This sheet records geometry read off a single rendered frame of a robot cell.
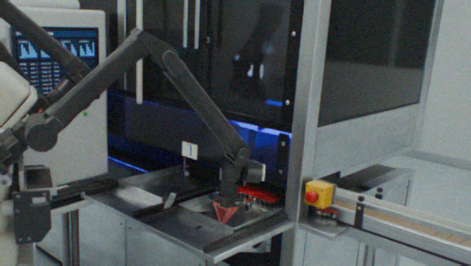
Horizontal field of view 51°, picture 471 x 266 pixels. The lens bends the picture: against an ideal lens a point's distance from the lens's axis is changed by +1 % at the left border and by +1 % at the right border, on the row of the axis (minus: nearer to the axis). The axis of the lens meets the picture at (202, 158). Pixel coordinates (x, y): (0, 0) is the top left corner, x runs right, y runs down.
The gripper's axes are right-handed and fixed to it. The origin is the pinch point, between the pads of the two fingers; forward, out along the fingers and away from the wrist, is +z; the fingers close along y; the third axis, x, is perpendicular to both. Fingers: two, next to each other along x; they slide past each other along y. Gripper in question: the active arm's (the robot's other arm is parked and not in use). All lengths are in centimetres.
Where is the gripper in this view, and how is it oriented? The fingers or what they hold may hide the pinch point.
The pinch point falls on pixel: (221, 223)
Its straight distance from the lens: 157.7
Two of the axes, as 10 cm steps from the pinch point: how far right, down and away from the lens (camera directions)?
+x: -7.1, -2.4, 6.6
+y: 6.8, 0.1, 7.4
